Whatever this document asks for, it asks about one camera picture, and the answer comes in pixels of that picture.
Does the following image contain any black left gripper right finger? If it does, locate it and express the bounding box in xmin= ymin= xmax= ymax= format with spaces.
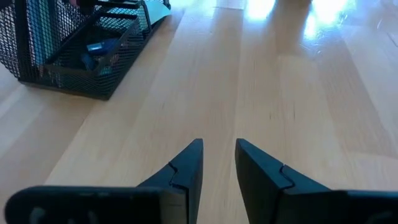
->
xmin=235 ymin=139 xmax=330 ymax=224

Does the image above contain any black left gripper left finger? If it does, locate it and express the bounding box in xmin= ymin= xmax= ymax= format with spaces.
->
xmin=136 ymin=139 xmax=205 ymax=224

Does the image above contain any teal sticky note pad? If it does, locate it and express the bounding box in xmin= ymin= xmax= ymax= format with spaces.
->
xmin=141 ymin=0 xmax=172 ymax=27

